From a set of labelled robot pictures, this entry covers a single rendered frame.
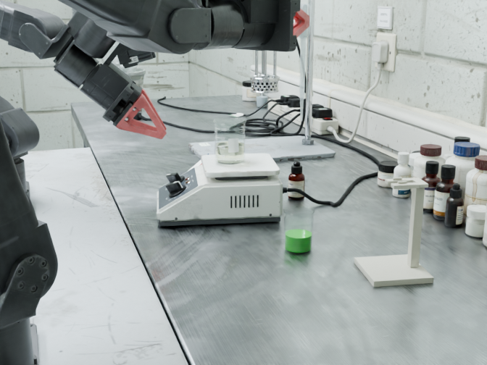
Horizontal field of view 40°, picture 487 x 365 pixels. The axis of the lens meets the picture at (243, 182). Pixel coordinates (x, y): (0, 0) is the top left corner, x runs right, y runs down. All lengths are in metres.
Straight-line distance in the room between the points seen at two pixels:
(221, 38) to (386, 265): 0.38
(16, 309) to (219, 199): 0.50
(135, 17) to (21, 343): 0.32
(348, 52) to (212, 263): 1.01
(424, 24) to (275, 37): 0.74
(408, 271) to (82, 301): 0.41
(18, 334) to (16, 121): 0.60
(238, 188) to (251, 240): 0.09
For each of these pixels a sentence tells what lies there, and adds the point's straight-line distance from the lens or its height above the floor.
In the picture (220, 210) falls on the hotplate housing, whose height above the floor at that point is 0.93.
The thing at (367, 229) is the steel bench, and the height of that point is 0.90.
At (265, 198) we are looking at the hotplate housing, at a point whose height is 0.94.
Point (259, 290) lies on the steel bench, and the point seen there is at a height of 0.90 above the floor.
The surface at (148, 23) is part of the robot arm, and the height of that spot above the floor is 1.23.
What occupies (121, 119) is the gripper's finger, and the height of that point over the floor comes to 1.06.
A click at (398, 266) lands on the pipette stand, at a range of 0.92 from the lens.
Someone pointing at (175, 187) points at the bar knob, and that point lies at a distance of 1.07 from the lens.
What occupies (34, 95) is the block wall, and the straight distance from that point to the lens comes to 3.49.
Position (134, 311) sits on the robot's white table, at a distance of 0.80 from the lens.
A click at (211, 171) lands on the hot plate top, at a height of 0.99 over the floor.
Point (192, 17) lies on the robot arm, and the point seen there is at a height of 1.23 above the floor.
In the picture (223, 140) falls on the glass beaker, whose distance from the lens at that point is 1.07.
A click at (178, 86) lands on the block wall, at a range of 3.57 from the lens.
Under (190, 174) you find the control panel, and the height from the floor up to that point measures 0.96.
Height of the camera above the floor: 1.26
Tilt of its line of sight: 16 degrees down
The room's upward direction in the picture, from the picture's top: straight up
